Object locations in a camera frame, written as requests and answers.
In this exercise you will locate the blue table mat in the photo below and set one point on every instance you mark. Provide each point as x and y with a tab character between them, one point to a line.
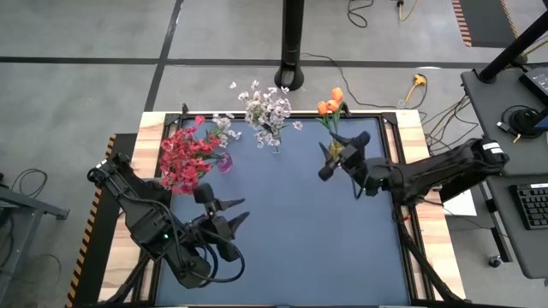
282	256

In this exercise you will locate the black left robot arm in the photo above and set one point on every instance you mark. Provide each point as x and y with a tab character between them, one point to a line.
145	222

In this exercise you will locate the black stand pole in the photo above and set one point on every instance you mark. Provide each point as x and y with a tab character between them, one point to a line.
292	34

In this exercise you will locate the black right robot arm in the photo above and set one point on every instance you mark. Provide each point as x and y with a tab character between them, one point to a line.
436	171

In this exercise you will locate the black diagonal pole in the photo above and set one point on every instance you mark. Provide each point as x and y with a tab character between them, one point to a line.
514	47

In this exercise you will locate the purple glass vase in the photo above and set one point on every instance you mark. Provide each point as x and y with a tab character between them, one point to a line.
225	164

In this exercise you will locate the black round stand base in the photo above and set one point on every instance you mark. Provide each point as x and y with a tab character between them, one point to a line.
524	122

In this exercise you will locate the gray desk top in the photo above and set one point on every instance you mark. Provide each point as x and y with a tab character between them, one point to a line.
492	111

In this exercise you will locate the black caster wheel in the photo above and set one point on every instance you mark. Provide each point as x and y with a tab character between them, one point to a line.
495	261

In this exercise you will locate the white paper sheet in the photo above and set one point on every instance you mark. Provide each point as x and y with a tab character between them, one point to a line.
464	207

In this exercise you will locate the black desk beam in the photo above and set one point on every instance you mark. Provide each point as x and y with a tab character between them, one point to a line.
456	194

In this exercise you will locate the black keyboard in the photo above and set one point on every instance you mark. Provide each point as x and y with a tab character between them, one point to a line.
533	207

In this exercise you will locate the black mat yellow stripes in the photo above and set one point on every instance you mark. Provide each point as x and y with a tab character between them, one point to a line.
92	274

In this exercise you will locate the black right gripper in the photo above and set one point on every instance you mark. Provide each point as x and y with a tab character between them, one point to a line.
351	156

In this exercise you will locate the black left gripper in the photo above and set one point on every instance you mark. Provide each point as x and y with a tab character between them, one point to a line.
214	224

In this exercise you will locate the gray keyboard shelf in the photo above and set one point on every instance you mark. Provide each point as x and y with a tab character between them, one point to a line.
509	239

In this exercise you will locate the black mat orange stripes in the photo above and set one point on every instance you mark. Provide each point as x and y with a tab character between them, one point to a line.
484	21

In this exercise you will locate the clear glass vase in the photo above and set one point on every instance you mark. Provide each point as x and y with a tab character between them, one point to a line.
276	149

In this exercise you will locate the yellow glass vase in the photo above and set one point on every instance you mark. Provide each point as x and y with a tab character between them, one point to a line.
336	149

